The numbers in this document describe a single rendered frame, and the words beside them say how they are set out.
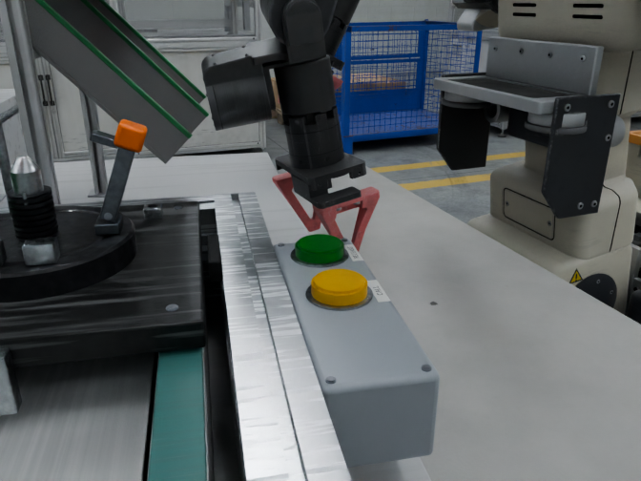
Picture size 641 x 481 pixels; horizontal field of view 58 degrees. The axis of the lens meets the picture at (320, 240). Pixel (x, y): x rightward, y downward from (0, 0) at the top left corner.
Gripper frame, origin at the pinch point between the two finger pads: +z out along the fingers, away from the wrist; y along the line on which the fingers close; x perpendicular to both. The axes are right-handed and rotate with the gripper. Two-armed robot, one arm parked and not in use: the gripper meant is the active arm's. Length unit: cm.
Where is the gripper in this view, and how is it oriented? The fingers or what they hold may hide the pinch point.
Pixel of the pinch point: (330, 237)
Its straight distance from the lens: 65.9
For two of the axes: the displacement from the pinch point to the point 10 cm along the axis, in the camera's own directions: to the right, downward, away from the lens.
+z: 1.6, 9.0, 4.2
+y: 4.1, 3.2, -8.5
